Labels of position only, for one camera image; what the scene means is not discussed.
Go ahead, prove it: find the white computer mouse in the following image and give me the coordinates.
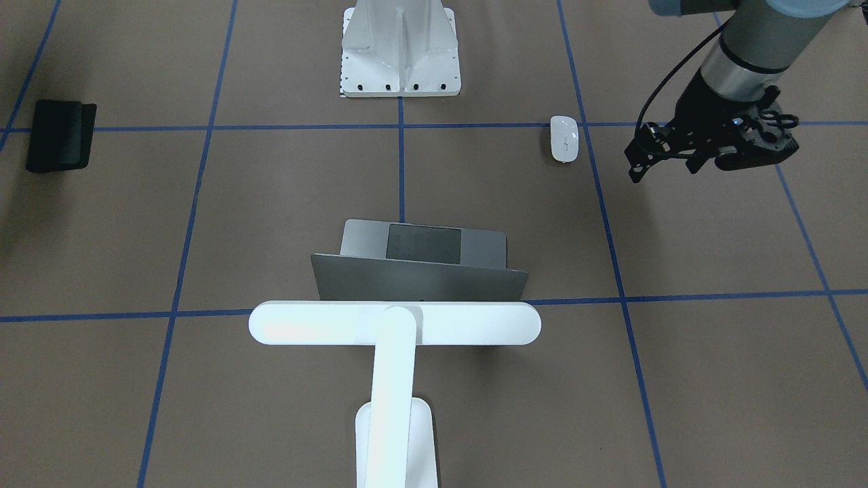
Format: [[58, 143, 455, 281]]
[[549, 115, 580, 163]]

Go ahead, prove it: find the black mouse pad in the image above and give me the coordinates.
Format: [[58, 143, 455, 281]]
[[25, 100, 98, 174]]

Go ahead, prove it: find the grey laptop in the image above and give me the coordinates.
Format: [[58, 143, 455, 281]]
[[311, 219, 529, 302]]

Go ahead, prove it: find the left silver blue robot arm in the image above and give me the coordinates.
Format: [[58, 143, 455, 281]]
[[624, 1, 848, 183]]

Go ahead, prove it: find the white desk lamp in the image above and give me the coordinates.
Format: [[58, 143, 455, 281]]
[[248, 302, 542, 487]]

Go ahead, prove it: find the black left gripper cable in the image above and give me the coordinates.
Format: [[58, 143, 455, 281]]
[[635, 17, 733, 136]]

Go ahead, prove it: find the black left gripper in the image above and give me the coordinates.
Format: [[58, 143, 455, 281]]
[[624, 69, 773, 184]]

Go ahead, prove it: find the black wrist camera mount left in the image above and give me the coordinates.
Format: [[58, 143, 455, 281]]
[[714, 84, 800, 171]]

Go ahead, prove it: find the white pedestal column base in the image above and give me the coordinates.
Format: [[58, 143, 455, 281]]
[[339, 1, 462, 97]]

